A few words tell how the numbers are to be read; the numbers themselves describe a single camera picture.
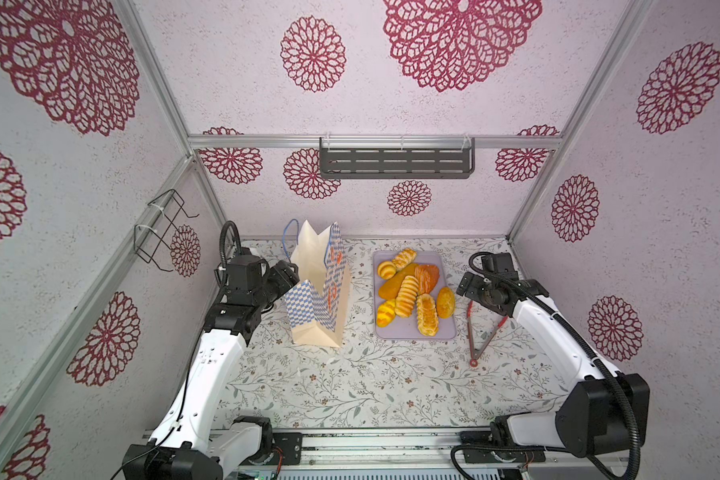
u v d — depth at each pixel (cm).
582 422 41
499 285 61
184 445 38
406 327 95
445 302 96
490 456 73
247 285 55
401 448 76
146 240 73
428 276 102
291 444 74
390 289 100
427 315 95
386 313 95
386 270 103
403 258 109
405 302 95
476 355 88
